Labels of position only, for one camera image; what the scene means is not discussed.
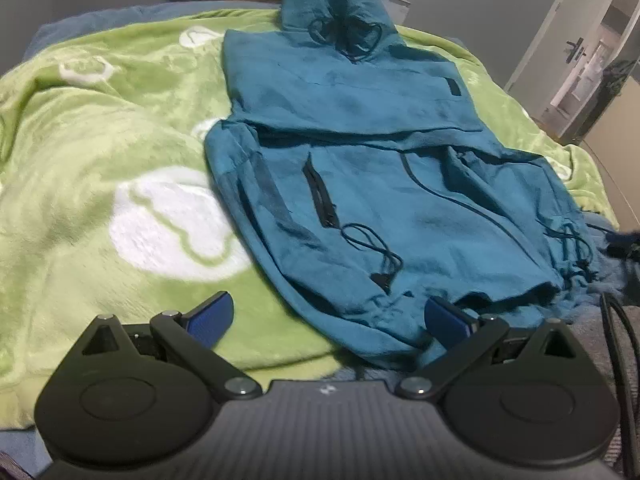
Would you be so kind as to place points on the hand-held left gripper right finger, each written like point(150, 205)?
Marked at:
point(447, 322)

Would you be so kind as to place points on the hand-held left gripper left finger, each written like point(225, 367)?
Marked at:
point(210, 317)

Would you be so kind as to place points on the teal hooded jacket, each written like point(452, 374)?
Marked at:
point(375, 200)

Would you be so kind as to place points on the beige cabinet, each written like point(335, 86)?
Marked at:
point(615, 160)

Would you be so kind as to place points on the dark hanging cloth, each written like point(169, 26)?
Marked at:
point(620, 77)

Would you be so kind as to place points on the white door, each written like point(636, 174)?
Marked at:
point(547, 55)

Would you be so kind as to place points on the green blanket with white prints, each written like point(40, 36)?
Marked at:
point(100, 135)

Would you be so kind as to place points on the blue grey bed sheet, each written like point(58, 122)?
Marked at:
point(65, 25)

